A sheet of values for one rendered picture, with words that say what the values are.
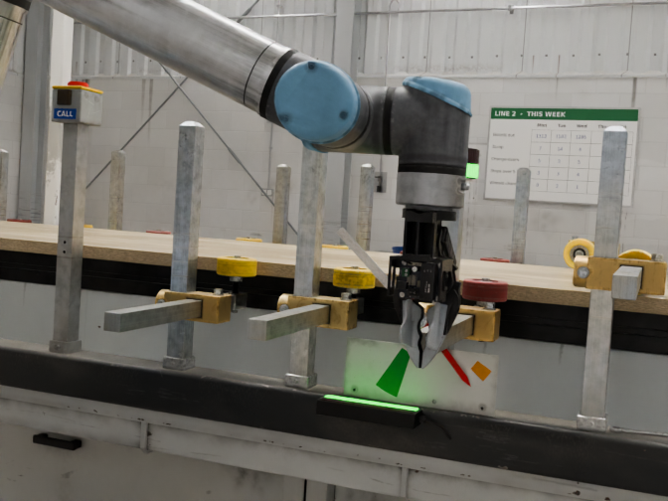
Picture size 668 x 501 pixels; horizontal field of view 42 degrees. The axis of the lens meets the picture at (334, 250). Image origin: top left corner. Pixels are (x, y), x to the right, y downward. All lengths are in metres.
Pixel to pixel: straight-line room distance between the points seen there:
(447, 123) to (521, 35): 7.91
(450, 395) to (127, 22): 0.77
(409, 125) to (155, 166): 9.60
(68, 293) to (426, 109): 0.91
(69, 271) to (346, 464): 0.66
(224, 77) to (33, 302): 1.17
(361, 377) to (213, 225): 8.73
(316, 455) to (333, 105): 0.78
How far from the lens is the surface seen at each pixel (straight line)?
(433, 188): 1.10
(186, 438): 1.69
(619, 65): 8.77
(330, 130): 0.98
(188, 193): 1.61
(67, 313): 1.77
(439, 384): 1.45
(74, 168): 1.76
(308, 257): 1.51
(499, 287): 1.55
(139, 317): 1.43
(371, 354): 1.47
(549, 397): 1.65
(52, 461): 2.18
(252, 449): 1.63
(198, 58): 1.05
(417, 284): 1.11
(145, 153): 10.76
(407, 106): 1.11
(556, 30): 8.91
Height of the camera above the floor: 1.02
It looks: 3 degrees down
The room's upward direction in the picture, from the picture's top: 4 degrees clockwise
